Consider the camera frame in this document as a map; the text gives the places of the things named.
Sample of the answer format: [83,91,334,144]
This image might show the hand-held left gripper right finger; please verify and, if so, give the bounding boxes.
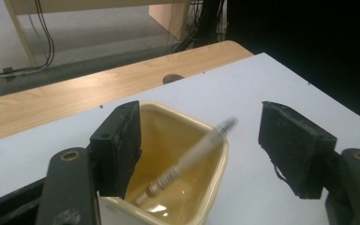
[258,100,338,200]

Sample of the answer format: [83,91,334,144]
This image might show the wooden table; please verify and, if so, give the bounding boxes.
[0,39,254,146]

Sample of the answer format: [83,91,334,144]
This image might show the beige wooden desk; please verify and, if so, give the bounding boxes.
[3,0,191,68]

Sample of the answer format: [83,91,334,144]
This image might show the dark round table grommet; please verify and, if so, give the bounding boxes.
[162,73,186,85]

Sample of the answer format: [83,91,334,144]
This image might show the white table board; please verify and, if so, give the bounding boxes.
[0,52,360,225]

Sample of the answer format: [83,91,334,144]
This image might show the black metal stand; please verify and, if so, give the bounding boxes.
[196,0,229,43]

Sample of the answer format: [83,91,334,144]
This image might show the clear pen with grey tip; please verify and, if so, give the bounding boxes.
[133,116,239,207]

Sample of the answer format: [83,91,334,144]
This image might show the black hanging cables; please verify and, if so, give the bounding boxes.
[27,0,56,69]

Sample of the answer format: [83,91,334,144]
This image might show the black floor cable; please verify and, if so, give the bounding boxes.
[0,65,46,81]

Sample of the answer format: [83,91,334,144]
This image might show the cream square ceramic container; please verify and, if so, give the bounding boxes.
[97,101,230,225]

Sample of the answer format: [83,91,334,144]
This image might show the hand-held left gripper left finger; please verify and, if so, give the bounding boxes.
[89,100,143,200]

